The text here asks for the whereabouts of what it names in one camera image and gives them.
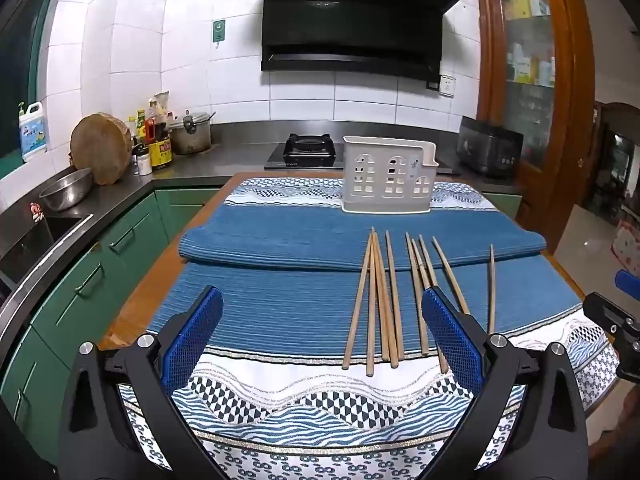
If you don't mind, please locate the white detergent jug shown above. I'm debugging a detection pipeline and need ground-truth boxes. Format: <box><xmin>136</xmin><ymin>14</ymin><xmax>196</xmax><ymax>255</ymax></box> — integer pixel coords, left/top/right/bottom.
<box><xmin>18</xmin><ymin>101</ymin><xmax>48</xmax><ymax>162</ymax></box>

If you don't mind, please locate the white plastic utensil holder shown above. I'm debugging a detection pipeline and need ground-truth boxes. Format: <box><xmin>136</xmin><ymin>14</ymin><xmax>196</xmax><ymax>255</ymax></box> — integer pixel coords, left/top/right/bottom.
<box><xmin>341</xmin><ymin>136</ymin><xmax>440</xmax><ymax>214</ymax></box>

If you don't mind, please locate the black kitchen appliance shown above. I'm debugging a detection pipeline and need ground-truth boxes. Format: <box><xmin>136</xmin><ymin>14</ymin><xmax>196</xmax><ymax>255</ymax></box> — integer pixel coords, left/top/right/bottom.
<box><xmin>457</xmin><ymin>116</ymin><xmax>524</xmax><ymax>179</ymax></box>

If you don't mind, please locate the blue white patterned tablecloth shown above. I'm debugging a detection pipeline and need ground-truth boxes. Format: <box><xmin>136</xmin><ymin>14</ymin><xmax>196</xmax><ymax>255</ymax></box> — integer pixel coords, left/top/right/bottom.
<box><xmin>107</xmin><ymin>176</ymin><xmax>623</xmax><ymax>480</ymax></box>

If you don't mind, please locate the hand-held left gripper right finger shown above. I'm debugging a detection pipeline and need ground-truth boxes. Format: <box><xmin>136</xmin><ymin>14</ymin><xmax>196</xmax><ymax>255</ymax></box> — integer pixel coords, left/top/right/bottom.
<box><xmin>420</xmin><ymin>286</ymin><xmax>591</xmax><ymax>480</ymax></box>

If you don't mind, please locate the group of small boxes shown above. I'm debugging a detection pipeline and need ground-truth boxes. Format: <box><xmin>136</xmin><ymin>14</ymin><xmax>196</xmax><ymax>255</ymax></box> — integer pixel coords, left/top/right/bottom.
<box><xmin>502</xmin><ymin>0</ymin><xmax>557</xmax><ymax>86</ymax></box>

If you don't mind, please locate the steel cooking pot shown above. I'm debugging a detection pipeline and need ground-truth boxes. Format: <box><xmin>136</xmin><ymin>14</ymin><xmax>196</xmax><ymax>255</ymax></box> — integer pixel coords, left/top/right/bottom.
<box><xmin>169</xmin><ymin>110</ymin><xmax>217</xmax><ymax>156</ymax></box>

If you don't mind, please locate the black range hood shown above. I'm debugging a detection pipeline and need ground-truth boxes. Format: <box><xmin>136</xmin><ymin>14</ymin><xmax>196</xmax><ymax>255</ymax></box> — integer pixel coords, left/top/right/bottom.
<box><xmin>252</xmin><ymin>0</ymin><xmax>468</xmax><ymax>86</ymax></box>

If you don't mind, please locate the blue ribbed placemat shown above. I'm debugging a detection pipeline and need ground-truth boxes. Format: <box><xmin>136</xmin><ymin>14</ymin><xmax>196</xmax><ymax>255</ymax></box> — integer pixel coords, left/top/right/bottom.
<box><xmin>178</xmin><ymin>204</ymin><xmax>547</xmax><ymax>267</ymax></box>

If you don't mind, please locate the wooden glass-door cabinet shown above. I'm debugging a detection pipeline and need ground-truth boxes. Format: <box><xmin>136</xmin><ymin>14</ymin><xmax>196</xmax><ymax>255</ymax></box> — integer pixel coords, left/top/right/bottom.
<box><xmin>472</xmin><ymin>0</ymin><xmax>598</xmax><ymax>221</ymax></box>

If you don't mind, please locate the pink patterned bag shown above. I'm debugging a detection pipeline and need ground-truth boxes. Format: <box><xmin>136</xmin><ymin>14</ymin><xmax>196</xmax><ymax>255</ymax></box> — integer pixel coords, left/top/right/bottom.
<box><xmin>612</xmin><ymin>220</ymin><xmax>640</xmax><ymax>277</ymax></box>

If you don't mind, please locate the black gas cooktop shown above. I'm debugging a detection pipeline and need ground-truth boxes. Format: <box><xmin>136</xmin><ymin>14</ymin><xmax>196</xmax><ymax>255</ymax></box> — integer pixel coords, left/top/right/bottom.
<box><xmin>263</xmin><ymin>132</ymin><xmax>463</xmax><ymax>176</ymax></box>

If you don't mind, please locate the grey kitchen countertop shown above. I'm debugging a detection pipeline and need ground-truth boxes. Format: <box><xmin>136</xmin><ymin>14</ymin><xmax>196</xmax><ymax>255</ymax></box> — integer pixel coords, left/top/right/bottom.
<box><xmin>0</xmin><ymin>120</ymin><xmax>523</xmax><ymax>341</ymax></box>

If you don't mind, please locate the cluster of condiment bottles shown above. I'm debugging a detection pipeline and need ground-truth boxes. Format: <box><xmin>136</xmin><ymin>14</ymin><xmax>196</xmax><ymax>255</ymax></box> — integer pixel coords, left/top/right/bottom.
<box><xmin>125</xmin><ymin>91</ymin><xmax>175</xmax><ymax>177</ymax></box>

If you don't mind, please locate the steel basin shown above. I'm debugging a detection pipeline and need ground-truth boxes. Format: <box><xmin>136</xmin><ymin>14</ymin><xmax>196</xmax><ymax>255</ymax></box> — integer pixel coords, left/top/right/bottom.
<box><xmin>39</xmin><ymin>167</ymin><xmax>95</xmax><ymax>212</ymax></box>

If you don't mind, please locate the black kitchen sink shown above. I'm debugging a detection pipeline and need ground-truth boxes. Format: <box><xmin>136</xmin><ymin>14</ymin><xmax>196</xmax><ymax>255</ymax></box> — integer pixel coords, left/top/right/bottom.
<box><xmin>0</xmin><ymin>212</ymin><xmax>96</xmax><ymax>286</ymax></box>

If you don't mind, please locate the dark window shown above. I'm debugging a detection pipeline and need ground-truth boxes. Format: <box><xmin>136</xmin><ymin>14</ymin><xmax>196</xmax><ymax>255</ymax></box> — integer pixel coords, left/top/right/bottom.
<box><xmin>0</xmin><ymin>0</ymin><xmax>71</xmax><ymax>181</ymax></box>

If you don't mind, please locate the wooden chopstick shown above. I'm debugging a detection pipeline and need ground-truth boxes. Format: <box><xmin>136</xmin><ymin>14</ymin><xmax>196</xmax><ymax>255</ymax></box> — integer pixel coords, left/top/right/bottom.
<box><xmin>385</xmin><ymin>231</ymin><xmax>404</xmax><ymax>361</ymax></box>
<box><xmin>410</xmin><ymin>239</ymin><xmax>450</xmax><ymax>374</ymax></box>
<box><xmin>342</xmin><ymin>232</ymin><xmax>376</xmax><ymax>371</ymax></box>
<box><xmin>366</xmin><ymin>227</ymin><xmax>377</xmax><ymax>377</ymax></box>
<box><xmin>432</xmin><ymin>237</ymin><xmax>471</xmax><ymax>315</ymax></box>
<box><xmin>488</xmin><ymin>245</ymin><xmax>497</xmax><ymax>336</ymax></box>
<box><xmin>418</xmin><ymin>235</ymin><xmax>440</xmax><ymax>289</ymax></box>
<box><xmin>375</xmin><ymin>237</ymin><xmax>399</xmax><ymax>368</ymax></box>
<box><xmin>372</xmin><ymin>232</ymin><xmax>391</xmax><ymax>362</ymax></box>
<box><xmin>405</xmin><ymin>232</ymin><xmax>430</xmax><ymax>356</ymax></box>

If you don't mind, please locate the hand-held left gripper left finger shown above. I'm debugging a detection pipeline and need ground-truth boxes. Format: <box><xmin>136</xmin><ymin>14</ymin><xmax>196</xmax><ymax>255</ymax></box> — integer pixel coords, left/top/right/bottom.
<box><xmin>57</xmin><ymin>286</ymin><xmax>236</xmax><ymax>480</ymax></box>

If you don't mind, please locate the round wooden chopping block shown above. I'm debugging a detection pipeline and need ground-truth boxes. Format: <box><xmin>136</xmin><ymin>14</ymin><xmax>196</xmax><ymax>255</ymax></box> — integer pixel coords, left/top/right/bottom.
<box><xmin>70</xmin><ymin>112</ymin><xmax>135</xmax><ymax>186</ymax></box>

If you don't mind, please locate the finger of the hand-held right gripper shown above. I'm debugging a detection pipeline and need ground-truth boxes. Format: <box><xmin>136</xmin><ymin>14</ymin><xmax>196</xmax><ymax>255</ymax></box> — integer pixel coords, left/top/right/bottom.
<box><xmin>615</xmin><ymin>269</ymin><xmax>640</xmax><ymax>303</ymax></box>
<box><xmin>584</xmin><ymin>292</ymin><xmax>640</xmax><ymax>342</ymax></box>

